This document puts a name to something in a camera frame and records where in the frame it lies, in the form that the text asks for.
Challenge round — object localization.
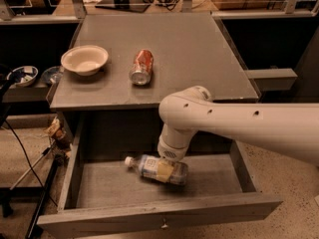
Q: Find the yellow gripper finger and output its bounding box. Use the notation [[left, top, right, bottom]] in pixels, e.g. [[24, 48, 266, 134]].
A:
[[157, 158, 173, 182]]

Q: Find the blue plastic water bottle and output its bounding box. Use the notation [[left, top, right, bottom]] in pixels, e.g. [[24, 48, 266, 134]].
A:
[[125, 154, 188, 185]]

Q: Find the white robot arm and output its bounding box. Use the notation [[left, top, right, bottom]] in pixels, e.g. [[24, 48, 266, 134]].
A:
[[158, 86, 319, 166]]

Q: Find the grey open drawer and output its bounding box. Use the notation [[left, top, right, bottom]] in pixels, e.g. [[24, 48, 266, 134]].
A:
[[38, 112, 281, 239]]

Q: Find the red soda can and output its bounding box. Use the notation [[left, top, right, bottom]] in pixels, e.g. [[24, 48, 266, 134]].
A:
[[129, 50, 154, 86]]

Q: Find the black tripod stand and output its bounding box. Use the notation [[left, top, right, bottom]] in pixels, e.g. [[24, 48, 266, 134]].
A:
[[0, 145, 58, 239]]

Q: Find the grey cabinet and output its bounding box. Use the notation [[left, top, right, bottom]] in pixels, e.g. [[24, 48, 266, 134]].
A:
[[51, 13, 258, 143]]

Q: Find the crumpled snack wrapper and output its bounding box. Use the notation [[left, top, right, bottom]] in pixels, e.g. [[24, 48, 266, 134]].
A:
[[45, 118, 71, 157]]

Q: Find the white bowl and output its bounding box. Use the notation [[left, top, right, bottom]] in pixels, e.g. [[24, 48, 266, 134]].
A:
[[61, 45, 109, 76]]

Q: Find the dark blue small bowl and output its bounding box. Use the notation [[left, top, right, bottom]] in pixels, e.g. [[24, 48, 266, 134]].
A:
[[41, 66, 63, 86]]

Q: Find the black monitor stand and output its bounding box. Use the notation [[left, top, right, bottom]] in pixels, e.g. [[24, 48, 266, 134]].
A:
[[95, 0, 151, 13]]

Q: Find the small patterned bowl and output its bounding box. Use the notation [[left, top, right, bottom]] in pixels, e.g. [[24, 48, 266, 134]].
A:
[[7, 66, 39, 87]]

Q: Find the black floor cable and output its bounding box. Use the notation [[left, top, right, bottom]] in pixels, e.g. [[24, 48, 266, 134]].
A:
[[3, 118, 59, 207]]

